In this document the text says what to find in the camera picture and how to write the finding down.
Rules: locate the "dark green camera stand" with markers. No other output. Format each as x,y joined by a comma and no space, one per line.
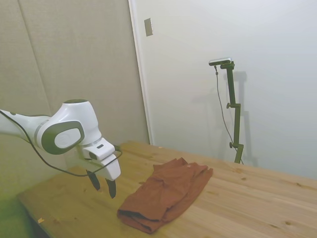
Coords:
235,119

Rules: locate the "rust brown shorts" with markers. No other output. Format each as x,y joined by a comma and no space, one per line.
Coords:
168,188

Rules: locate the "small yellow tape scrap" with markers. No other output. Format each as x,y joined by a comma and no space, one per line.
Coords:
40,220

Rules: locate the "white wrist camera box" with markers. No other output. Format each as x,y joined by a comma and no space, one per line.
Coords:
101,152

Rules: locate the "silver exterior camera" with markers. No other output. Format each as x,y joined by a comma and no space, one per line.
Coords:
220,61

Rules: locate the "white door trim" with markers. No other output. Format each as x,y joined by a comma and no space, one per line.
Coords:
140,62

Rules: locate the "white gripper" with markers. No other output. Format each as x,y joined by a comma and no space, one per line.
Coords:
112,168

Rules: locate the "grey wall switch plate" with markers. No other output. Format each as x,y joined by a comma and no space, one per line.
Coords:
148,26

